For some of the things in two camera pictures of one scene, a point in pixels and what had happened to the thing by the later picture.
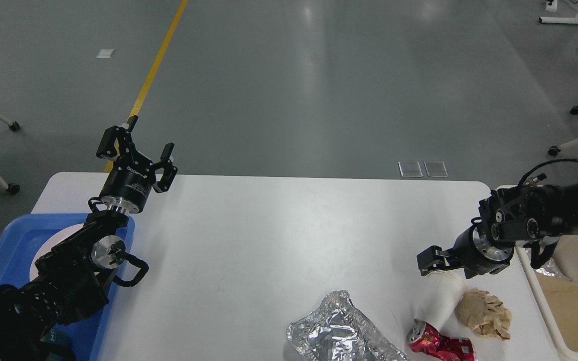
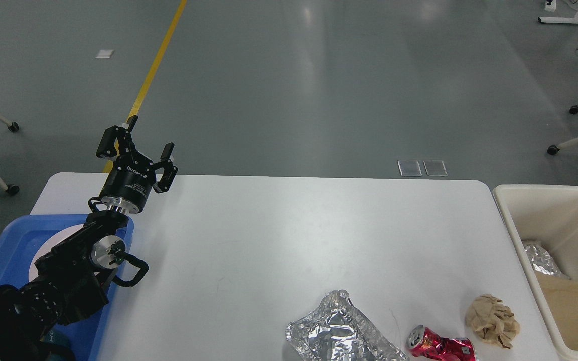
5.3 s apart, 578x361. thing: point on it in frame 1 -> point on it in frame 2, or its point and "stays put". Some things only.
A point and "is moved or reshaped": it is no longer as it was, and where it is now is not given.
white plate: (45, 245) stays put
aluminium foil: (550, 268) stays put
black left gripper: (128, 184) stays put
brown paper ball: (483, 314) is moved or reshaped
